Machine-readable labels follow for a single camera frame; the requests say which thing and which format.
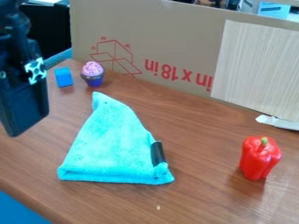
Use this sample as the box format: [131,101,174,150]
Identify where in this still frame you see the blue block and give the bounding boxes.
[52,66,75,88]

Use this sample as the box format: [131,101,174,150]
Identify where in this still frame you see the white box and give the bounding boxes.
[255,1,292,20]

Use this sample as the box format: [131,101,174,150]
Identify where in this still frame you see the cardboard box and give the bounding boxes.
[68,0,299,101]

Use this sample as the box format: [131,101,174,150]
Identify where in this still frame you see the white cardboard scrap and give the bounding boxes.
[254,114,299,131]

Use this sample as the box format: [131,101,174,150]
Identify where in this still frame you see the pink and blue toy cupcake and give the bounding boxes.
[79,60,107,88]

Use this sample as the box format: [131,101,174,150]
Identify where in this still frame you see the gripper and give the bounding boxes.
[0,27,51,137]

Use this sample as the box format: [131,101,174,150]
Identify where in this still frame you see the turquoise cloth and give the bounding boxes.
[56,91,176,186]

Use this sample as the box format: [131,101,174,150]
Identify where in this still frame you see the red toy pepper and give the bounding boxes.
[238,136,283,182]

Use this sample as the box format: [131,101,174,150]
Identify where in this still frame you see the light wood grain board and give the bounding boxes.
[210,19,299,123]

